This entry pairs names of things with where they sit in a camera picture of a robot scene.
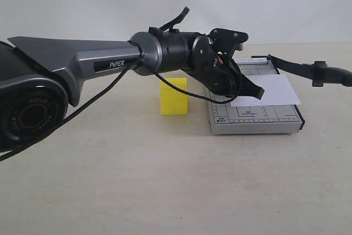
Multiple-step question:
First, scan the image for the grey paper cutter base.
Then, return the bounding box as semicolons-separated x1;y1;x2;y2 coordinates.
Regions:
207;56;305;135

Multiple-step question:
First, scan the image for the black cutter blade arm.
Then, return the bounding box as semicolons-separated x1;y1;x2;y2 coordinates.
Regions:
268;54;351;87

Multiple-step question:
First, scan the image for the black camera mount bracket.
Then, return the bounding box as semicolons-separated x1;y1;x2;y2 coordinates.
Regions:
208;28;249;58

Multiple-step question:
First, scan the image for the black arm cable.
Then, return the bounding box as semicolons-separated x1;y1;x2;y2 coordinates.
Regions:
0;6;243;163

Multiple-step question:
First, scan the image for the yellow cube block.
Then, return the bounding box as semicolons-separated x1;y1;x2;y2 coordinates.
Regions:
159;78;188;116

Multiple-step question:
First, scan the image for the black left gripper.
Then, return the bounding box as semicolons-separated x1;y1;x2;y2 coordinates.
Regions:
186;32;265;100

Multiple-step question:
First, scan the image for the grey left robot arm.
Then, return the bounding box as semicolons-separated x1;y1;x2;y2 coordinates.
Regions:
1;28;264;152

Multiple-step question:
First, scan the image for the white paper sheet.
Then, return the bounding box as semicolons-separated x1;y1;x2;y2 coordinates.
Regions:
230;74;301;107

